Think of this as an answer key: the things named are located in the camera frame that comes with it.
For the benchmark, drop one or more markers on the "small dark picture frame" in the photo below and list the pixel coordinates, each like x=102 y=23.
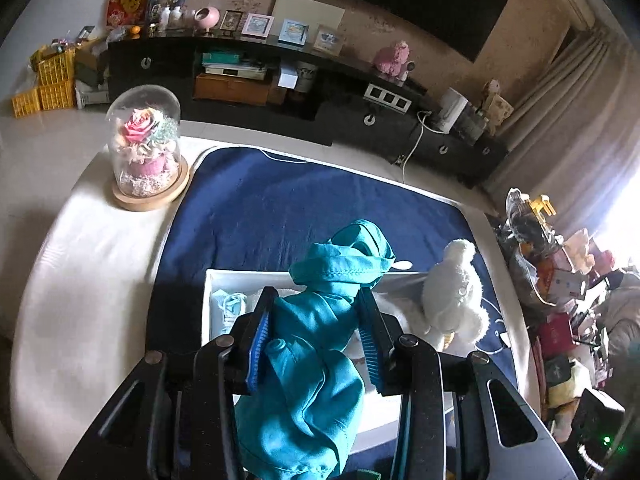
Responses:
x=231 y=22

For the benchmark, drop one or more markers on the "person's right forearm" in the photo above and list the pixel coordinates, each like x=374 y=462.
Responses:
x=625 y=320

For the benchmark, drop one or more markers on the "wooden picture frame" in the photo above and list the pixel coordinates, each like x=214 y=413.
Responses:
x=328 y=40

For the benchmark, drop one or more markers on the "blue gift box with bottles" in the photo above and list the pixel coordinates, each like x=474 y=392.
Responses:
x=167 y=5

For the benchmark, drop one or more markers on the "beige giraffe plush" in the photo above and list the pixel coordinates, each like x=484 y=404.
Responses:
x=497 y=105

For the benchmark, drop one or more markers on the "small white camera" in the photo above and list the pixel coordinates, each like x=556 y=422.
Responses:
x=410 y=70

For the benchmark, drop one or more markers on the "yellow plastic toy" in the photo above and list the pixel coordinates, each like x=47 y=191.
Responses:
x=542 y=206

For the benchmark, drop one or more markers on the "glass dome with flowers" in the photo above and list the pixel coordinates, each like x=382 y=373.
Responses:
x=145 y=145

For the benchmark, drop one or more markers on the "pink plush toy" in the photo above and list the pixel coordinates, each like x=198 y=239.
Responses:
x=392 y=59

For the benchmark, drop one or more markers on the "blue picture frame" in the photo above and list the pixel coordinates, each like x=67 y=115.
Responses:
x=293 y=32

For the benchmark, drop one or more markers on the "white red printed carton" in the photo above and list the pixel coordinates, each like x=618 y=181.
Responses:
x=562 y=284

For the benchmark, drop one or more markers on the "red gift bag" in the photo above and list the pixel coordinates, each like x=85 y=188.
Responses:
x=555 y=335

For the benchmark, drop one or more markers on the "small white cloth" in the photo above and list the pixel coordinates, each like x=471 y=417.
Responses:
x=227 y=310

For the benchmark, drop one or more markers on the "brown wooden box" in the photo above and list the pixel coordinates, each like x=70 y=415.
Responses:
x=230 y=90

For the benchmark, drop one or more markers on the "row of clear bottles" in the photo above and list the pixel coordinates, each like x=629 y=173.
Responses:
x=472 y=125

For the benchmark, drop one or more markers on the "navy blue blanket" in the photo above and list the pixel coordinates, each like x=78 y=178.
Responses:
x=260 y=210

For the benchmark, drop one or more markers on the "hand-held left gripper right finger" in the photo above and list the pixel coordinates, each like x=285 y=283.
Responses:
x=372 y=355

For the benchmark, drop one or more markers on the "white fluffy plush dog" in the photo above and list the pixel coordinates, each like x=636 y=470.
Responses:
x=450 y=285

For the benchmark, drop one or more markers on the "yellow plastic crate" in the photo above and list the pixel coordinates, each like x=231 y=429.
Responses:
x=56 y=67
x=57 y=96
x=25 y=102

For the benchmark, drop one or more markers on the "clear plastic bag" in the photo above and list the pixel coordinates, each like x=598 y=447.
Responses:
x=530 y=250

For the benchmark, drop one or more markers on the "white cardboard box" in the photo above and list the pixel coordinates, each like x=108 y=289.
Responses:
x=250 y=280

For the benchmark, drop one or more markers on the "white triple window frame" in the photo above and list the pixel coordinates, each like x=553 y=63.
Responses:
x=388 y=97

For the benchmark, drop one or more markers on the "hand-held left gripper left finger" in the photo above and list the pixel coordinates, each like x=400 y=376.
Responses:
x=260 y=345

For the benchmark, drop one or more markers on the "dark green package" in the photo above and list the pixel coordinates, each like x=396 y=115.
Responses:
x=556 y=372

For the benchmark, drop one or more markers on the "cream plush toy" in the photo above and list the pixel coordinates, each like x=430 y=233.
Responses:
x=580 y=250

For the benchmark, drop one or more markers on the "pink round device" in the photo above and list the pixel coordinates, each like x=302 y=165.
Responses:
x=206 y=17

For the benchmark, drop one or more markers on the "small white box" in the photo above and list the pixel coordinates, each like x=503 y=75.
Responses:
x=288 y=76

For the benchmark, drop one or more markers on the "beige curtain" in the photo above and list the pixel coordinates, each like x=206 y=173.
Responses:
x=560 y=125

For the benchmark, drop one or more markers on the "red gold printed box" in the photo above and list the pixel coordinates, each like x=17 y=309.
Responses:
x=129 y=4

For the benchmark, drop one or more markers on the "stack of books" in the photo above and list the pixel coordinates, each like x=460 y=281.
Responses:
x=232 y=66

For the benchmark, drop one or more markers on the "black television cabinet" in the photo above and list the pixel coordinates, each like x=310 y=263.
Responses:
x=165 y=75

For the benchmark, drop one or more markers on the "white printed cup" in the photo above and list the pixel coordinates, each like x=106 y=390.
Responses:
x=306 y=76

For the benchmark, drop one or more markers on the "teal garment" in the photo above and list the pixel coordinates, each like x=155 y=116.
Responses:
x=310 y=320

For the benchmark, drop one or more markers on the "pink white picture frame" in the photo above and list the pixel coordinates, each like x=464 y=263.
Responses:
x=257 y=26

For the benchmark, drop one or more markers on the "white canvas board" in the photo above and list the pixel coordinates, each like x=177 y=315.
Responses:
x=310 y=7

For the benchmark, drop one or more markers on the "orange fruit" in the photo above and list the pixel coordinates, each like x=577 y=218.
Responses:
x=133 y=31

